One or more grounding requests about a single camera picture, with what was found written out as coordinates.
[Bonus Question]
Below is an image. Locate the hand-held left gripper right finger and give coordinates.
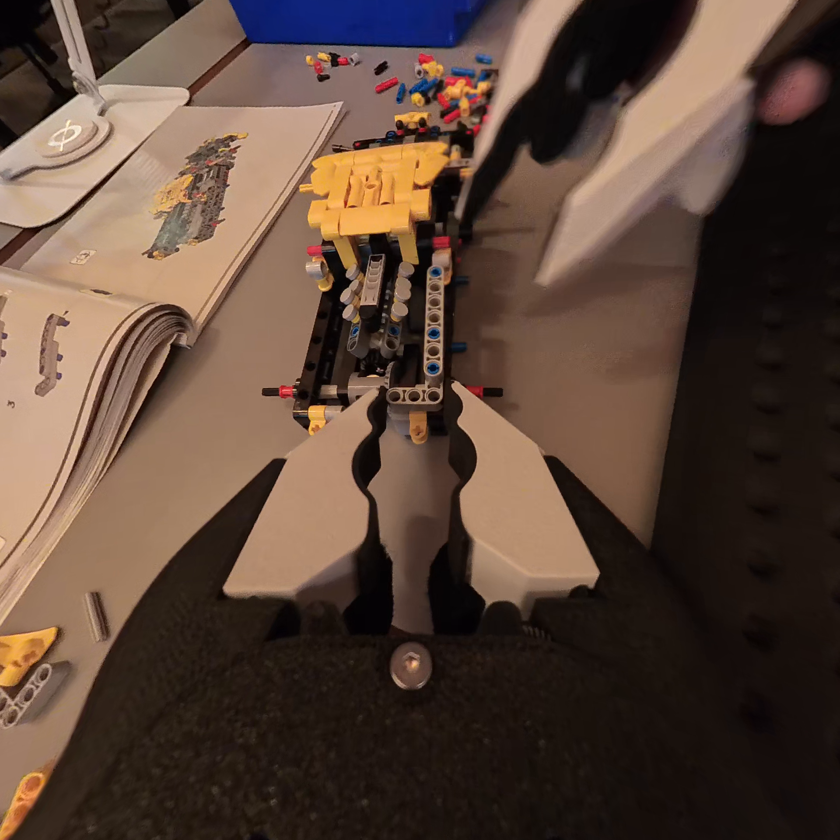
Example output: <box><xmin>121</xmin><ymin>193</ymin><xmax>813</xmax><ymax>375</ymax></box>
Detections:
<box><xmin>449</xmin><ymin>382</ymin><xmax>601</xmax><ymax>610</ymax></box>

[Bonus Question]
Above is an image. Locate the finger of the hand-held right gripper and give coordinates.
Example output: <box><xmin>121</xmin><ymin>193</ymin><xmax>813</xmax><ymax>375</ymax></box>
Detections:
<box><xmin>458</xmin><ymin>0</ymin><xmax>632</xmax><ymax>225</ymax></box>
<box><xmin>533</xmin><ymin>0</ymin><xmax>799</xmax><ymax>287</ymax></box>

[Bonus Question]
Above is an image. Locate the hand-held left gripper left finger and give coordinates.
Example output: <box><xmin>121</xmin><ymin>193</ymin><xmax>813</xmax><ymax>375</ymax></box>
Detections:
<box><xmin>222</xmin><ymin>386</ymin><xmax>386</xmax><ymax>601</ymax></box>

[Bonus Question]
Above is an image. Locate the small black yellow toy subassembly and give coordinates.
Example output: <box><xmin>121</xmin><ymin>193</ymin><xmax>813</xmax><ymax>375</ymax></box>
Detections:
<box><xmin>353</xmin><ymin>112</ymin><xmax>476</xmax><ymax>156</ymax></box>

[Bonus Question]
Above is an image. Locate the partly built yellow toy car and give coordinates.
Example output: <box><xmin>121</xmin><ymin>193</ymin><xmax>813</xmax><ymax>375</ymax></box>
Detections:
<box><xmin>261</xmin><ymin>141</ymin><xmax>504</xmax><ymax>448</ymax></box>

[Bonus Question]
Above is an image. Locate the grey angled toy beam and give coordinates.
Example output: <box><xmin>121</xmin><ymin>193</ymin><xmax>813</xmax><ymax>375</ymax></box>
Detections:
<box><xmin>385</xmin><ymin>264</ymin><xmax>455</xmax><ymax>406</ymax></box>

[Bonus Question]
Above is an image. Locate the grey desk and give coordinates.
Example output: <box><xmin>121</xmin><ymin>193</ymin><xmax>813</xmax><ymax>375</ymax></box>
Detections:
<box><xmin>0</xmin><ymin>0</ymin><xmax>703</xmax><ymax>840</ymax></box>

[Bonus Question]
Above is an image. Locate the person's right hand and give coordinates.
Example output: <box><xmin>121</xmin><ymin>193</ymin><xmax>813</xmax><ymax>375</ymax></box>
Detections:
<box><xmin>756</xmin><ymin>56</ymin><xmax>833</xmax><ymax>127</ymax></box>

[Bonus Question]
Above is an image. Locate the scatter of small colourful toy pieces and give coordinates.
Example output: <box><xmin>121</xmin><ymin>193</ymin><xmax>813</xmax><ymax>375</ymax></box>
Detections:
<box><xmin>304</xmin><ymin>50</ymin><xmax>501</xmax><ymax>143</ymax></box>

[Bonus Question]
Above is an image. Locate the blue plastic bin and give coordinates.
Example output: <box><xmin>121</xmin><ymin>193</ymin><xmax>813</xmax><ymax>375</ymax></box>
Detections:
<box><xmin>227</xmin><ymin>0</ymin><xmax>491</xmax><ymax>49</ymax></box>

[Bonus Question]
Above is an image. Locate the black blurred object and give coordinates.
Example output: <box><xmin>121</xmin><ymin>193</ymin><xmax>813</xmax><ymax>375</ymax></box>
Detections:
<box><xmin>651</xmin><ymin>66</ymin><xmax>840</xmax><ymax>840</ymax></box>

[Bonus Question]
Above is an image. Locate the pile of yellow toy panels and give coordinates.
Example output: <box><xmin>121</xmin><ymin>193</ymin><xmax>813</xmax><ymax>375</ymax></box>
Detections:
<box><xmin>0</xmin><ymin>625</ymin><xmax>61</xmax><ymax>840</ymax></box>

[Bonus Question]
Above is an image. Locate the short grey toy beam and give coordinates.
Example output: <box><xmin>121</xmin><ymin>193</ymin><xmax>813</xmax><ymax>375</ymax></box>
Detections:
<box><xmin>0</xmin><ymin>661</ymin><xmax>73</xmax><ymax>731</ymax></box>

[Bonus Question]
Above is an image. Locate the open instruction booklet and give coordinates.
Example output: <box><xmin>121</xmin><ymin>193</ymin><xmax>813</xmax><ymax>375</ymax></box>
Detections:
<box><xmin>0</xmin><ymin>100</ymin><xmax>347</xmax><ymax>622</ymax></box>

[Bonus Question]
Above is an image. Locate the wooden document stand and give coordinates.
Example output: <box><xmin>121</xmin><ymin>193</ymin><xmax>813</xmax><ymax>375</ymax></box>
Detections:
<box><xmin>0</xmin><ymin>0</ymin><xmax>193</xmax><ymax>231</ymax></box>

